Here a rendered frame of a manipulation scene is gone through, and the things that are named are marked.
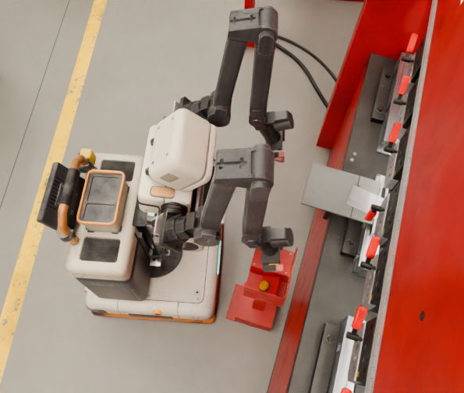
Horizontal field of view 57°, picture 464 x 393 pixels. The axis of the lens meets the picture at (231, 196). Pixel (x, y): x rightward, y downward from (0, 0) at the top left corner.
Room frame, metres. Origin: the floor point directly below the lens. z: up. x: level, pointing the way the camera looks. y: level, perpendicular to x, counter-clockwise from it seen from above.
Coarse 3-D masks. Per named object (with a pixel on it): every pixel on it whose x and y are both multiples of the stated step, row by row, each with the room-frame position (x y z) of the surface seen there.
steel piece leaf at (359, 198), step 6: (354, 186) 0.73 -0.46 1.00; (354, 192) 0.70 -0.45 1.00; (360, 192) 0.71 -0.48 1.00; (366, 192) 0.71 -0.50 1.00; (348, 198) 0.68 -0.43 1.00; (354, 198) 0.68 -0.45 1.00; (360, 198) 0.68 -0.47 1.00; (366, 198) 0.68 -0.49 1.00; (372, 198) 0.68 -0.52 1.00; (354, 204) 0.65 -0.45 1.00; (360, 204) 0.65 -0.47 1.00; (366, 204) 0.66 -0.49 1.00; (360, 210) 0.63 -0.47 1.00; (366, 210) 0.63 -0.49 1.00
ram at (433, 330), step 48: (432, 48) 0.99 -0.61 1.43; (432, 96) 0.75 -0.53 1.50; (432, 144) 0.56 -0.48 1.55; (432, 192) 0.42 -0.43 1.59; (432, 240) 0.29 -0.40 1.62; (384, 288) 0.26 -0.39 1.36; (432, 288) 0.19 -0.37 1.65; (384, 336) 0.14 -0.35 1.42; (432, 336) 0.10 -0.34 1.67; (384, 384) 0.04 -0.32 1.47; (432, 384) 0.03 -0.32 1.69
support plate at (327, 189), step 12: (312, 168) 0.80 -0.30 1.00; (324, 168) 0.80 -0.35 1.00; (312, 180) 0.75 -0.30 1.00; (324, 180) 0.75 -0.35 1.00; (336, 180) 0.75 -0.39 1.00; (348, 180) 0.75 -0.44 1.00; (360, 180) 0.76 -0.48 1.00; (372, 180) 0.76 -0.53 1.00; (312, 192) 0.70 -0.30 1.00; (324, 192) 0.70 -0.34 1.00; (336, 192) 0.70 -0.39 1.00; (348, 192) 0.71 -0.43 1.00; (372, 192) 0.71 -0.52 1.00; (312, 204) 0.65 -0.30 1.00; (324, 204) 0.65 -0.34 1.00; (336, 204) 0.65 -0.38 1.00; (348, 204) 0.65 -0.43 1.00; (348, 216) 0.61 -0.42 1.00; (360, 216) 0.61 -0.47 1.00
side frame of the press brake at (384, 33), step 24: (384, 0) 1.53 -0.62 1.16; (408, 0) 1.50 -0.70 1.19; (432, 0) 1.48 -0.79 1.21; (360, 24) 1.55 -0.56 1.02; (384, 24) 1.52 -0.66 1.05; (408, 24) 1.49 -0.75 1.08; (360, 48) 1.53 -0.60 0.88; (384, 48) 1.50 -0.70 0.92; (360, 72) 1.52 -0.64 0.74; (336, 96) 1.54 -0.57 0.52; (336, 120) 1.53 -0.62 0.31
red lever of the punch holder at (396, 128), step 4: (396, 124) 0.79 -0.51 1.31; (400, 124) 0.79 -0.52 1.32; (392, 128) 0.78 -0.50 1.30; (396, 128) 0.78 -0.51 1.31; (400, 128) 0.78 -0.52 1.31; (392, 132) 0.77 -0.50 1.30; (396, 132) 0.77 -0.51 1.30; (392, 136) 0.76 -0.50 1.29; (396, 136) 0.76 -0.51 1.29; (388, 140) 0.75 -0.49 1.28; (392, 140) 0.75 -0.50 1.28; (388, 144) 0.74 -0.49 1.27; (392, 144) 0.74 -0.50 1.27; (384, 148) 0.73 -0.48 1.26; (388, 148) 0.73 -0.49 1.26; (392, 148) 0.73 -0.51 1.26; (388, 152) 0.72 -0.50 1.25; (392, 152) 0.72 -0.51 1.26; (396, 152) 0.72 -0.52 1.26
